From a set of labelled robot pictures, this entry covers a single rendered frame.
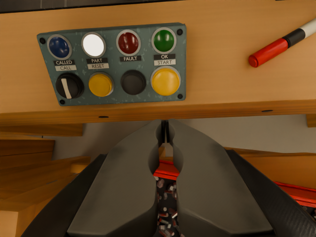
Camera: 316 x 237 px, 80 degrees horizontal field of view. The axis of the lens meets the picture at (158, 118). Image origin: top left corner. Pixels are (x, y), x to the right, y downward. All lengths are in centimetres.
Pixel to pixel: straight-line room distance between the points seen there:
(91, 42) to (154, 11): 10
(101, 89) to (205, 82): 12
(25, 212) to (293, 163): 43
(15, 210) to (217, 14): 39
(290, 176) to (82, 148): 107
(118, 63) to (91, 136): 103
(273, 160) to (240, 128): 84
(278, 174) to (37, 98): 37
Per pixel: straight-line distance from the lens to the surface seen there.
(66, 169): 98
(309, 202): 26
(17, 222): 37
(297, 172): 39
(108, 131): 118
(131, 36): 20
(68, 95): 23
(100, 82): 21
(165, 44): 20
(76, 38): 22
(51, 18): 32
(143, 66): 21
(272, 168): 37
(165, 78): 20
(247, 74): 26
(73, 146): 126
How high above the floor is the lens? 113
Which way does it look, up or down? 83 degrees down
